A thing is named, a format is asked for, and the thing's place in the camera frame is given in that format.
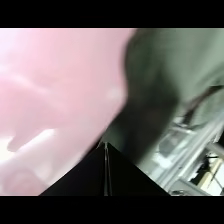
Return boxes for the grey garment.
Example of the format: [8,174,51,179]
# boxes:
[99,28,224,168]

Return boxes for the silver frame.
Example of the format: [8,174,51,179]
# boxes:
[138,111,224,197]

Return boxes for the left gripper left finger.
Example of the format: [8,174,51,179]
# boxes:
[39,142,107,197]

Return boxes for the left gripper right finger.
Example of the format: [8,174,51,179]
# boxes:
[106,142,171,197]

